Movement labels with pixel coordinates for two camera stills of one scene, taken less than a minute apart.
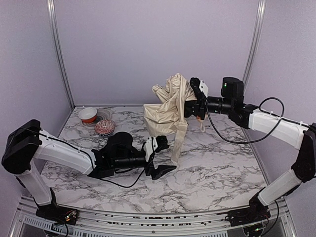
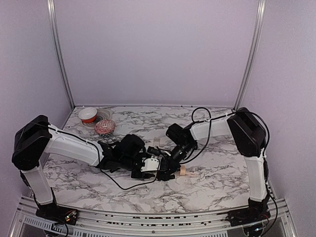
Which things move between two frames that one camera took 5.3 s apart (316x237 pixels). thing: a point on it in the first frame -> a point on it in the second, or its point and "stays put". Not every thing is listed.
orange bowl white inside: x=88 y=114 stays put
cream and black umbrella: x=167 y=115 -> x=184 y=147
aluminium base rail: x=103 y=224 stays put
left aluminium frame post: x=56 y=36 stays put
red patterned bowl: x=104 y=128 stays put
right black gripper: x=197 y=106 -> x=167 y=168
